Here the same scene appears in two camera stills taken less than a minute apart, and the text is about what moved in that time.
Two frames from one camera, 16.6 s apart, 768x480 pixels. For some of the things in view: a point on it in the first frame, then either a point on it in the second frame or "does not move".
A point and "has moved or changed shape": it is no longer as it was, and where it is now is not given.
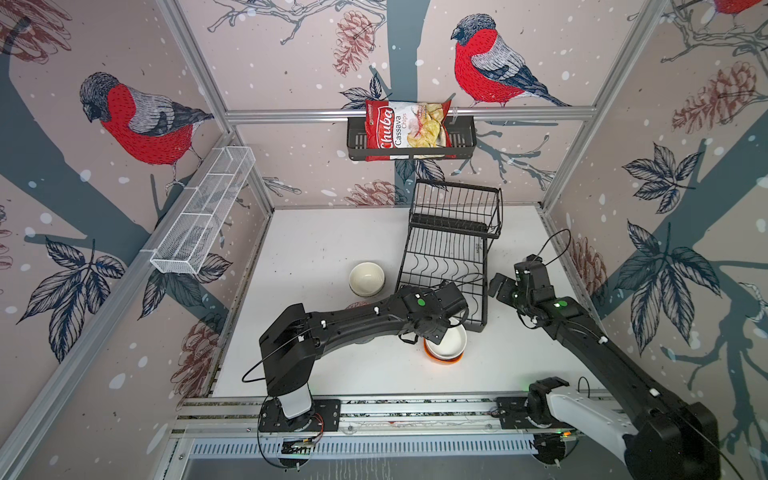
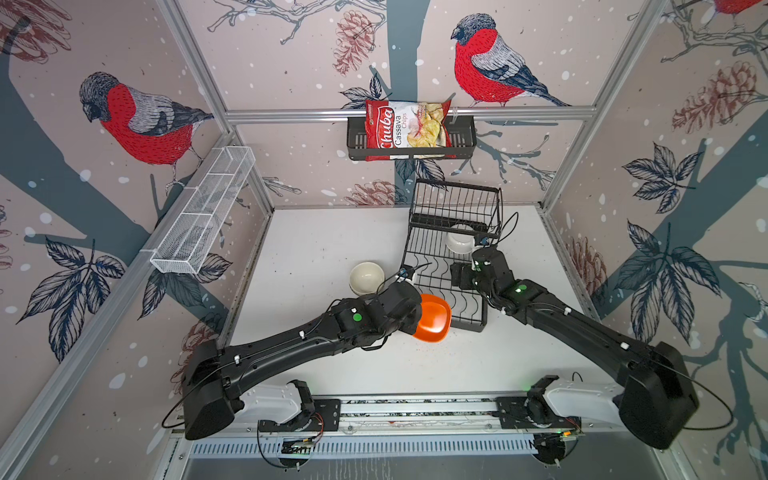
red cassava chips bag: [407, 125] does not move
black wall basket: [463, 139] does not move
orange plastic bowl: [443, 360] has moved or changed shape
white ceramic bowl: [453, 343] -> [461, 244]
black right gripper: [505, 284] -> [459, 272]
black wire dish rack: [449, 232] does not move
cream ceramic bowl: [367, 279] does not move
